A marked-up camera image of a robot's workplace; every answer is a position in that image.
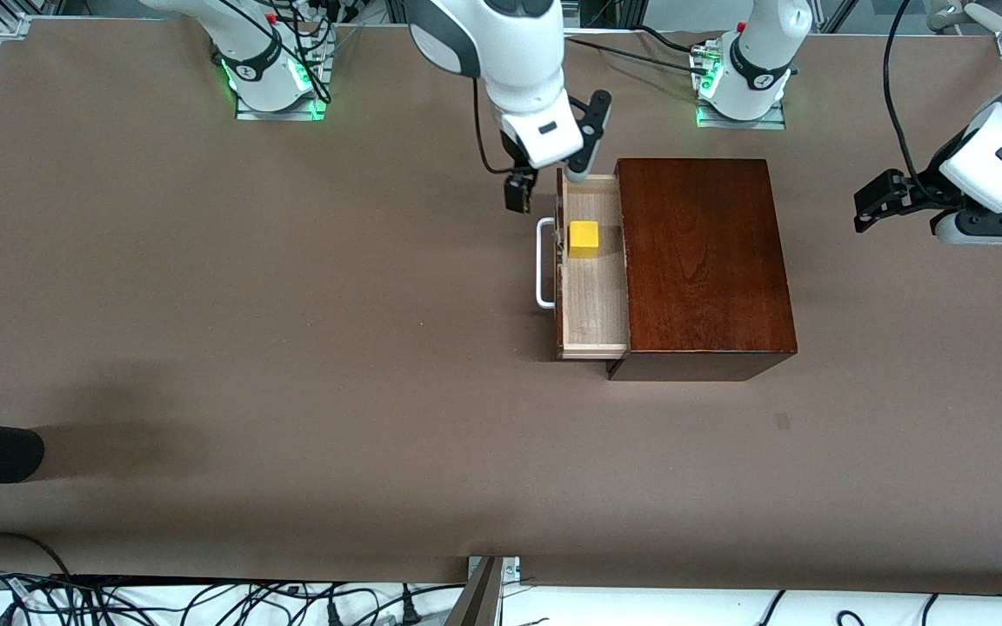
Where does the yellow cube block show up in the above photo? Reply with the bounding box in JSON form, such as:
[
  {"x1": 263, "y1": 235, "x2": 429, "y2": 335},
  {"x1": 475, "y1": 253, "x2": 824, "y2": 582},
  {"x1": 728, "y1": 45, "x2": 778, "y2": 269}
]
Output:
[{"x1": 568, "y1": 220, "x2": 601, "y2": 259}]

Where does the wooden drawer with white handle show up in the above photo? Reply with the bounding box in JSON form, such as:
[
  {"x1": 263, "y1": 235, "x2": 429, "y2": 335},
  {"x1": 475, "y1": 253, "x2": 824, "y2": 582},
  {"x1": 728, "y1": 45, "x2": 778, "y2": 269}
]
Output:
[{"x1": 536, "y1": 168, "x2": 631, "y2": 361}]

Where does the dark brown wooden box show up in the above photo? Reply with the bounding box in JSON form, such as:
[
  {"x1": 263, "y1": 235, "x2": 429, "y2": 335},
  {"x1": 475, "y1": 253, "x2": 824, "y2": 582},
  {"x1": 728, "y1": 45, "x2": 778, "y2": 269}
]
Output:
[{"x1": 607, "y1": 158, "x2": 799, "y2": 382}]

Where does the grey plastic object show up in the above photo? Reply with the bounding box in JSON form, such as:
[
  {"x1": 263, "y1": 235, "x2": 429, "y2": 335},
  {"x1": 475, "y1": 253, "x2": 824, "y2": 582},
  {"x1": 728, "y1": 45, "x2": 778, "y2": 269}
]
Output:
[{"x1": 927, "y1": 0, "x2": 1002, "y2": 37}]

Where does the brown paper table cover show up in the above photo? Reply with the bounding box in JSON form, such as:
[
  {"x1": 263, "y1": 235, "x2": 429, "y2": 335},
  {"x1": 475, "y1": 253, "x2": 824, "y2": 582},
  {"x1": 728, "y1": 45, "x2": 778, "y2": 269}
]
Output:
[{"x1": 0, "y1": 17, "x2": 1002, "y2": 597}]

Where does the dark grey metal bar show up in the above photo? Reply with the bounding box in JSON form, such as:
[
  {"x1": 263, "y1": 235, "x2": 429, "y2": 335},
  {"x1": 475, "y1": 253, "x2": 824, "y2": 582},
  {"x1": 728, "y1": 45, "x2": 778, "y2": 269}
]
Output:
[{"x1": 444, "y1": 556, "x2": 504, "y2": 626}]

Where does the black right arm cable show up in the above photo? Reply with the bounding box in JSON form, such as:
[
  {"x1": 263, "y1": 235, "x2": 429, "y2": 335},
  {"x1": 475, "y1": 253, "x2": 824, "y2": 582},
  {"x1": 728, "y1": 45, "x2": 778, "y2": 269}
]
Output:
[{"x1": 471, "y1": 74, "x2": 526, "y2": 176}]

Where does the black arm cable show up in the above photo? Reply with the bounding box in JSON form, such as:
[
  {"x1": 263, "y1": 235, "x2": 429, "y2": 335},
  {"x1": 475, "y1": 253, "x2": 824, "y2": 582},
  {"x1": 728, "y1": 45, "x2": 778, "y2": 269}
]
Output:
[
  {"x1": 881, "y1": 0, "x2": 939, "y2": 189},
  {"x1": 471, "y1": 74, "x2": 526, "y2": 176}
]

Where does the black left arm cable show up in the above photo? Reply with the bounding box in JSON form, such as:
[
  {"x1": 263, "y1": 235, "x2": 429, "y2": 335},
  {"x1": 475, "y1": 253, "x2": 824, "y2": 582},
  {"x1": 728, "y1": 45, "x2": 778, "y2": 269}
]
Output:
[{"x1": 881, "y1": 0, "x2": 939, "y2": 189}]

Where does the black base cable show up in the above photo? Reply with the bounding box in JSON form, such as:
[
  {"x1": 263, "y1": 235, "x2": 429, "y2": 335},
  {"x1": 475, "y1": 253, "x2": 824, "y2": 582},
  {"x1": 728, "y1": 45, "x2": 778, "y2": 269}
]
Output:
[{"x1": 564, "y1": 26, "x2": 721, "y2": 76}]

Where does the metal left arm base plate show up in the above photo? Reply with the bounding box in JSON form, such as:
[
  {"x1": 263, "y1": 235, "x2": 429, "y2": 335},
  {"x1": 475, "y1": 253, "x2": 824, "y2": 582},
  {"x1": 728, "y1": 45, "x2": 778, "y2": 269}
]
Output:
[{"x1": 697, "y1": 39, "x2": 787, "y2": 131}]

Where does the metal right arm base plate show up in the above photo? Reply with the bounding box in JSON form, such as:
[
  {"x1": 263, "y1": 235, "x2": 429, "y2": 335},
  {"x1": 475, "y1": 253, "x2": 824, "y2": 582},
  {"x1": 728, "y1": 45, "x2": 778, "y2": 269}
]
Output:
[{"x1": 236, "y1": 24, "x2": 332, "y2": 122}]

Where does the silver metal bracket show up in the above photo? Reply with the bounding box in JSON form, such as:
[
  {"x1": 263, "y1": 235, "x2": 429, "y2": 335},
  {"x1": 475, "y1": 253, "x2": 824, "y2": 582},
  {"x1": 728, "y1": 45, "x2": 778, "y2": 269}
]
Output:
[{"x1": 466, "y1": 556, "x2": 522, "y2": 586}]

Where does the black cable tangle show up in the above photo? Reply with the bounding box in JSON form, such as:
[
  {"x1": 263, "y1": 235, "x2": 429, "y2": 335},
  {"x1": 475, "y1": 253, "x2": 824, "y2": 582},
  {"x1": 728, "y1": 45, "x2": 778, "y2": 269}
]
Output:
[{"x1": 0, "y1": 569, "x2": 467, "y2": 626}]

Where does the black looped cable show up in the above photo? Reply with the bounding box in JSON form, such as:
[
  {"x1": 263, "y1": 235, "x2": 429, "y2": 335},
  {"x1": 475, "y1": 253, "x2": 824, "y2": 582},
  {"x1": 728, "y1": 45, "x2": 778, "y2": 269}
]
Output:
[{"x1": 0, "y1": 532, "x2": 73, "y2": 580}]

